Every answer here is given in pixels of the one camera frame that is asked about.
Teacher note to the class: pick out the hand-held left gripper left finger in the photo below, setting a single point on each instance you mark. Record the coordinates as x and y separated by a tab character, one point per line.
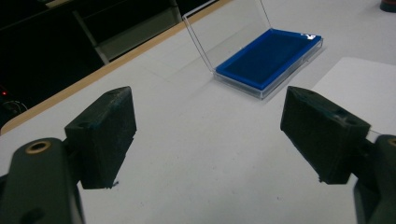
102	137

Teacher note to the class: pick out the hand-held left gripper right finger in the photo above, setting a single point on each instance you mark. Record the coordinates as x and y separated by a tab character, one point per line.
320	137

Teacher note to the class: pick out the white paper sheet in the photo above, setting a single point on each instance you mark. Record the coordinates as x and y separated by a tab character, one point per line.
358	93

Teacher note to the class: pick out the blue ink pad clear case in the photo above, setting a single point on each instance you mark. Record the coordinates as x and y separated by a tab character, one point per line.
267	59

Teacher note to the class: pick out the dark round object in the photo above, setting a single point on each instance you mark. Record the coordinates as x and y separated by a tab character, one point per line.
388	5

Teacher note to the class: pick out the grey metal shelf frame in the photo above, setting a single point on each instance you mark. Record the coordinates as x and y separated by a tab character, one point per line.
137	35

